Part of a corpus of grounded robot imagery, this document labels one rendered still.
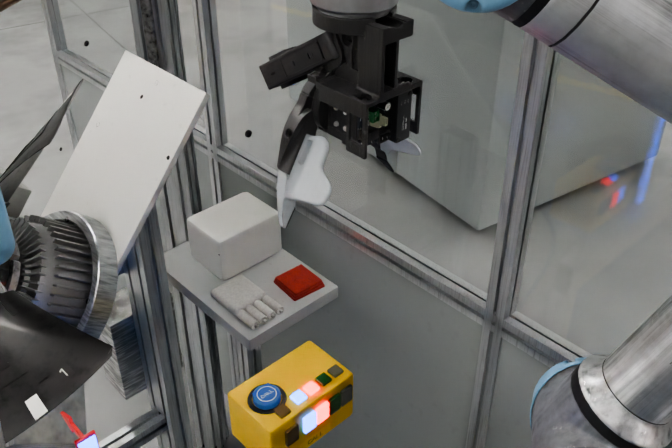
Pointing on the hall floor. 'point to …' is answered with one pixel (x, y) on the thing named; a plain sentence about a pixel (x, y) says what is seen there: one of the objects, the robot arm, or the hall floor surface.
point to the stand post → (157, 333)
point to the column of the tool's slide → (182, 203)
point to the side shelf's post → (248, 362)
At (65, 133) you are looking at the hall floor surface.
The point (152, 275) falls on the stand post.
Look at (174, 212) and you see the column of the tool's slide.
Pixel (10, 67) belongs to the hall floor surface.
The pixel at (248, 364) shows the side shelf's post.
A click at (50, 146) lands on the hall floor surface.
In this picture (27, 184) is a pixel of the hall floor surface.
